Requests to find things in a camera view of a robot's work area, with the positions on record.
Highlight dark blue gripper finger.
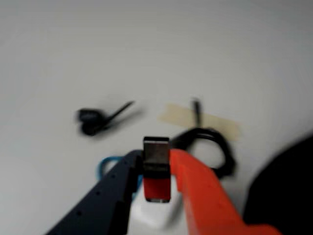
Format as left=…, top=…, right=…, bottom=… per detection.
left=45, top=150, right=144, bottom=235

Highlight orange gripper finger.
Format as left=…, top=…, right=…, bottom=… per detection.
left=169, top=148, right=282, bottom=235

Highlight red black usb stick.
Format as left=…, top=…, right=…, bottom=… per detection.
left=142, top=136, right=172, bottom=204

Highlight black fabric bag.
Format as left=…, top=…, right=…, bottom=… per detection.
left=243, top=131, right=313, bottom=235

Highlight white earbuds case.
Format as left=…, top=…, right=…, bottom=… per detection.
left=130, top=188, right=183, bottom=230

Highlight wide beige tape strip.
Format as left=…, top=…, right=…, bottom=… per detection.
left=156, top=103, right=242, bottom=141

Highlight blue handled scissors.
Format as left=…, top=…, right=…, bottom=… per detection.
left=95, top=156, right=144, bottom=197

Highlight coiled black usb cable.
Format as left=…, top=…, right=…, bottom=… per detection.
left=171, top=97, right=237, bottom=179

